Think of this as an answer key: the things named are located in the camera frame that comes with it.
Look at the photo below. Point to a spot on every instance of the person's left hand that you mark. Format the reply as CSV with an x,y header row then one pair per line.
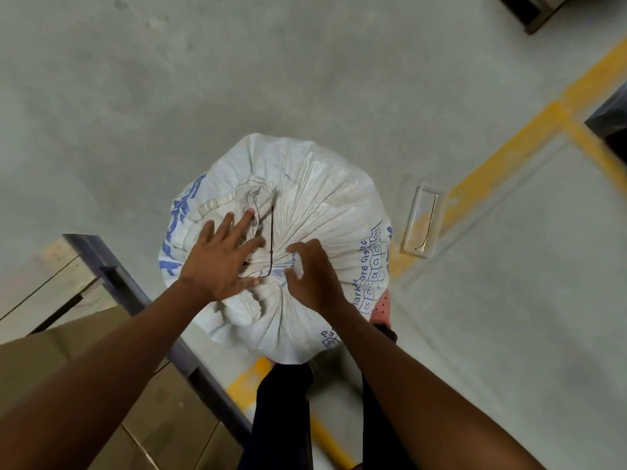
x,y
215,269

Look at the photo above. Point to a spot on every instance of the person's right hand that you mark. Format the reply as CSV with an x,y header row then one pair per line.
x,y
318,281

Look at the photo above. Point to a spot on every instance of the person's left thumb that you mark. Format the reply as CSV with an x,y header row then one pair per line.
x,y
250,281

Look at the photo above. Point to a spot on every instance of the person's right thumb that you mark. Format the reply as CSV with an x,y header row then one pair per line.
x,y
293,277

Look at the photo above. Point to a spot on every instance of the person's left middle finger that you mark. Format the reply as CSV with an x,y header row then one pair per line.
x,y
243,223

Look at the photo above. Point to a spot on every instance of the person's left little finger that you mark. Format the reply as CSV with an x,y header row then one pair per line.
x,y
205,232

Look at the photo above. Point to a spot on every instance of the white woven sack blue print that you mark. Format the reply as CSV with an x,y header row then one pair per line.
x,y
323,200

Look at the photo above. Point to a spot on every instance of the person's left forearm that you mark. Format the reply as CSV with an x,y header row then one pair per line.
x,y
98,376

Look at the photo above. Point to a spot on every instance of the person's right forearm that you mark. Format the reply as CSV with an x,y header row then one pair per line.
x,y
421,401

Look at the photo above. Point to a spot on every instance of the person's pink shoe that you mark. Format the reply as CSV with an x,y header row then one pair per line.
x,y
381,305

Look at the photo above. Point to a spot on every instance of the person's dark trousers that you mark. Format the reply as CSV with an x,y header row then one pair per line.
x,y
281,416

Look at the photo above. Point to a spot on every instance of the clear plastic floor plate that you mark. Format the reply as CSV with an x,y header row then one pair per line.
x,y
423,222

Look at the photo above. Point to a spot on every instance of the brown cardboard boxes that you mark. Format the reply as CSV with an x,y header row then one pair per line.
x,y
161,416

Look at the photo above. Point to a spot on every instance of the light wooden pallet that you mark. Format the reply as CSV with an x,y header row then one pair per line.
x,y
44,283

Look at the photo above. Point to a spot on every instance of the dark grey object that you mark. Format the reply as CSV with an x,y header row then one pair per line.
x,y
610,122

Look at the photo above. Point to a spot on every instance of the dark wooden pallet corner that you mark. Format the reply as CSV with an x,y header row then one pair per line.
x,y
534,7

